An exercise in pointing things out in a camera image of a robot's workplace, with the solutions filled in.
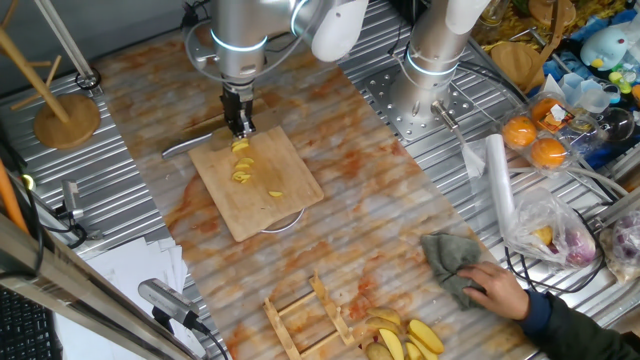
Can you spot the wooden knife rack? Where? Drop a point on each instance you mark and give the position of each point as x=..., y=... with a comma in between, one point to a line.
x=325, y=305

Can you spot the camera on clamp mount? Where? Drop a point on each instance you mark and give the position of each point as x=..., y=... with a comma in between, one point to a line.
x=70, y=197

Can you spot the person's bare hand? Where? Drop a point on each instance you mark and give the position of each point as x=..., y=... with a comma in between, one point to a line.
x=497, y=292

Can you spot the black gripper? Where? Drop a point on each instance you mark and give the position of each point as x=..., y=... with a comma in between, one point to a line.
x=236, y=107

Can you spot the orange fruit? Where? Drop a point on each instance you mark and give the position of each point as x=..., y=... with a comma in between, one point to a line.
x=519, y=132
x=548, y=152
x=542, y=110

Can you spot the orange marbled table mat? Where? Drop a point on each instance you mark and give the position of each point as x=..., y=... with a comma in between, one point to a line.
x=375, y=200

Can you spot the grey green cloth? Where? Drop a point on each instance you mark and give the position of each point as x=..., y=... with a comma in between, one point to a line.
x=447, y=260

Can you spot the forearm in dark sleeve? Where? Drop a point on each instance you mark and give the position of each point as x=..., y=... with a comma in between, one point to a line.
x=575, y=335

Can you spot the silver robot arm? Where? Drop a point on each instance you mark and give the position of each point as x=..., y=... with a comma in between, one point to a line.
x=240, y=25

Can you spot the stack of white papers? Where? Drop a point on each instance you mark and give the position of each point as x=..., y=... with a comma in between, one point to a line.
x=125, y=270

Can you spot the metal frame beam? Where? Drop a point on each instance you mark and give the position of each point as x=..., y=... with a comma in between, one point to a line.
x=75, y=295

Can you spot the black mesh panel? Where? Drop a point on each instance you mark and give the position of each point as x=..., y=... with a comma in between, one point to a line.
x=25, y=325

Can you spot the bag of purple vegetables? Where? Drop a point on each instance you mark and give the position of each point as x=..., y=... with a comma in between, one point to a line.
x=625, y=245

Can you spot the wooden cutting board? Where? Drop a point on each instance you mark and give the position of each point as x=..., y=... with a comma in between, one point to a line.
x=270, y=210

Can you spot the round wooden disc stand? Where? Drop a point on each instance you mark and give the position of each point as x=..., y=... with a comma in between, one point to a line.
x=517, y=65

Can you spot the blue plush toy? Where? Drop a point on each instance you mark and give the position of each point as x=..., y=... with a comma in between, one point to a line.
x=602, y=47

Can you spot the white film roll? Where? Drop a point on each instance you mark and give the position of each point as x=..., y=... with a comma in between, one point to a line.
x=500, y=185

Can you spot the yellow potato wedge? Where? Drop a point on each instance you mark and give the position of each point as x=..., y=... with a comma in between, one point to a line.
x=392, y=345
x=414, y=351

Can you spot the clear plastic measuring cup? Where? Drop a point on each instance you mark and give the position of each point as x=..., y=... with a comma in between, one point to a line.
x=585, y=95

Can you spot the white tripod legs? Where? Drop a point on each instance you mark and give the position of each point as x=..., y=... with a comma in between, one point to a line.
x=65, y=45

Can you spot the metal cylinder connector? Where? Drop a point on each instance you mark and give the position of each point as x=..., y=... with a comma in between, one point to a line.
x=444, y=114

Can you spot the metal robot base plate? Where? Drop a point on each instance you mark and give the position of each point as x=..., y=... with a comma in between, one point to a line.
x=385, y=95

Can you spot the yellow banana pieces pile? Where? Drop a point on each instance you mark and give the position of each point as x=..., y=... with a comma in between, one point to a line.
x=426, y=336

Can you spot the round wooden disc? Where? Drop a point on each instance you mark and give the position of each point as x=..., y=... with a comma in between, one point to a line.
x=65, y=120

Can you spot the orange rod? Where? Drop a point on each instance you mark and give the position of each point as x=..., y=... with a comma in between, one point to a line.
x=10, y=200

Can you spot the clear plastic fruit package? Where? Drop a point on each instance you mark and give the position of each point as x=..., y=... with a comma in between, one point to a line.
x=575, y=137

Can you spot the steel cleaver knife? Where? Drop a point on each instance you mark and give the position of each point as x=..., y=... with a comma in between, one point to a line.
x=185, y=145

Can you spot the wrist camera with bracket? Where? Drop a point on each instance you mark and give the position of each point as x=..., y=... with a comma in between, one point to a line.
x=202, y=55

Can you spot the plastic bag of vegetables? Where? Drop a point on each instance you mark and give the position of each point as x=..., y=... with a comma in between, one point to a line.
x=540, y=215

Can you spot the round glass flask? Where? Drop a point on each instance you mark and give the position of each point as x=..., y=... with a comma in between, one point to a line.
x=617, y=125

